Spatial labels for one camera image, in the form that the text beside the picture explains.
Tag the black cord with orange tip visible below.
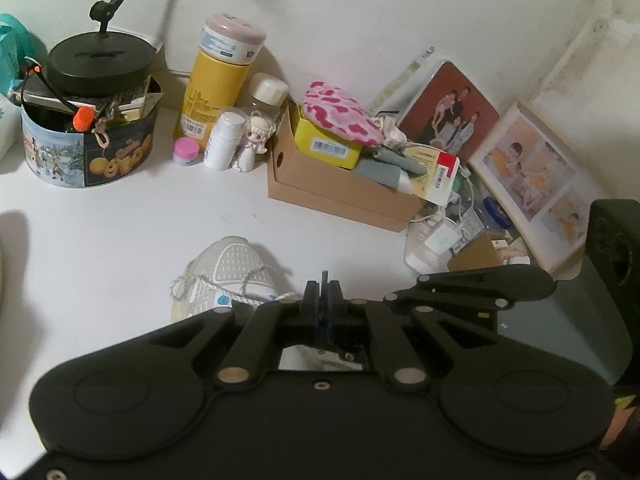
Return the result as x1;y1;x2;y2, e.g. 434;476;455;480
21;57;81;113

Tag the grey pouch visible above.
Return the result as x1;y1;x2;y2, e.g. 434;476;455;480
354;144;429;194

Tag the pink heart-patterned cloth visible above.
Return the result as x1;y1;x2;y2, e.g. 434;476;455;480
302;80;387;149

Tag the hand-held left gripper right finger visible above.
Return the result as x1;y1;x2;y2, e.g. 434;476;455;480
326;280;501;392

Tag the blonde doll figurine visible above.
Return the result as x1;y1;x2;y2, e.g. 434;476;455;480
231;115;274;173

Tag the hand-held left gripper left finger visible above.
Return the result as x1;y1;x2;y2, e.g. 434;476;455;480
144;280;323;390

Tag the white tissue pack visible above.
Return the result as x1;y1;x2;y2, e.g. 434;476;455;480
0;92;25;162

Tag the white mesh sneaker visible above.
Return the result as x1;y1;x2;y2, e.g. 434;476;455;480
169;236;371;372

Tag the clear plastic container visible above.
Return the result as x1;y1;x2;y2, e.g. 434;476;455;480
404;195;532;277

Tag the white box with red label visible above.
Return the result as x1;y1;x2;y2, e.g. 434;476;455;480
399;144;461;207

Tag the yellow box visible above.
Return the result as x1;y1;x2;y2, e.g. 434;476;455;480
292;102;364;170

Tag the blue lid jar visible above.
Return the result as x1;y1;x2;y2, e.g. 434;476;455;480
481;195;517;235

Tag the white charger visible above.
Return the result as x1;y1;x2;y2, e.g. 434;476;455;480
424;220;467;257

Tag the orange cap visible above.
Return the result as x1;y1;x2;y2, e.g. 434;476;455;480
72;106;94;134

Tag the pink chain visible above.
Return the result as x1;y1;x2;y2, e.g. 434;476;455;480
94;104;115;150

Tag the clear bottle with white cap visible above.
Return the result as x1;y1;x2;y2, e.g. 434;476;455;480
247;72;290;122

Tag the white charging cable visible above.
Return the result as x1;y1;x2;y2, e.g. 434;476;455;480
411;166;482;226

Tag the brown cardboard piece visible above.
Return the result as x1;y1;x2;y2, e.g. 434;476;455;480
446;234;507;274

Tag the teal plastic bag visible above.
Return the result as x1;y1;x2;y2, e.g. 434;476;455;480
0;12;47;106

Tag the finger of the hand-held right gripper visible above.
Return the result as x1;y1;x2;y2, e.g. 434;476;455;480
414;266;507;291
383;280;512;312

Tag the white paper sheet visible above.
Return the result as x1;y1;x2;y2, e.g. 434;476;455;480
369;45;442;123

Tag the wooden framed baby photo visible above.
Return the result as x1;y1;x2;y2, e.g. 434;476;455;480
467;100;612;274

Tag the framed family photo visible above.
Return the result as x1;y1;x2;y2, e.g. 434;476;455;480
397;60;501;167

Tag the yellow canister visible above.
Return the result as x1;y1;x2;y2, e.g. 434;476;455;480
172;49;251;150

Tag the black desk lamp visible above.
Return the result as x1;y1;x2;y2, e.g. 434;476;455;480
47;0;162;97

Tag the brown cardboard box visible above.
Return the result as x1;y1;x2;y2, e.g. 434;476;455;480
266;100;427;234

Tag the white jar with pink lid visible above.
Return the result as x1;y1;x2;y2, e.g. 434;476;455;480
200;12;268;66

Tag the small white bottle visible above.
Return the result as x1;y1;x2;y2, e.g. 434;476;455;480
202;110;245;170

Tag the black flat case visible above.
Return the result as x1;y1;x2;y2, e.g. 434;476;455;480
22;74;70;107

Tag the small pink jar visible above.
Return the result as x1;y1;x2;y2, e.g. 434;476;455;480
172;137;201;167

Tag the round blue cookie tin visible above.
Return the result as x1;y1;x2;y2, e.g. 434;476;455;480
21;74;164;189

